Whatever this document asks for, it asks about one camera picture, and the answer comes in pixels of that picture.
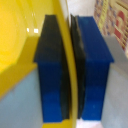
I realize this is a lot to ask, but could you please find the gripper blue black-padded left finger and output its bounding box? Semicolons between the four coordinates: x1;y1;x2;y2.
33;13;72;124

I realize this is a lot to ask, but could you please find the gripper blue black-padded right finger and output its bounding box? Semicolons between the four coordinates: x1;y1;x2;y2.
68;13;115;122

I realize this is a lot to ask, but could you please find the yellow bowl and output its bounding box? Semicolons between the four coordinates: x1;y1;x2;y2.
0;0;83;128

